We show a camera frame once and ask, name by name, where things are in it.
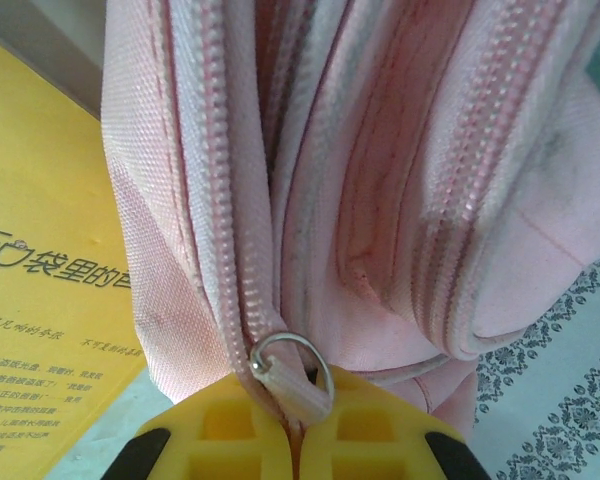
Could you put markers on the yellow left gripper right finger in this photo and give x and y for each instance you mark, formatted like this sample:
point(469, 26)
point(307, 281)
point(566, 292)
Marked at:
point(405, 425)

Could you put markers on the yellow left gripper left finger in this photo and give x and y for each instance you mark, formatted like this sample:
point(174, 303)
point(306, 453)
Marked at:
point(180, 430)

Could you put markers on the pink school backpack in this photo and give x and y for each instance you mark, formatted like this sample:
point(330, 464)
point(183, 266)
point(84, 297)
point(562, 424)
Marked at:
point(380, 175)

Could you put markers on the yellow paperback book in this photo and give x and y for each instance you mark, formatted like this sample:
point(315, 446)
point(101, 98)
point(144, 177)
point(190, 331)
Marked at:
point(40, 200)

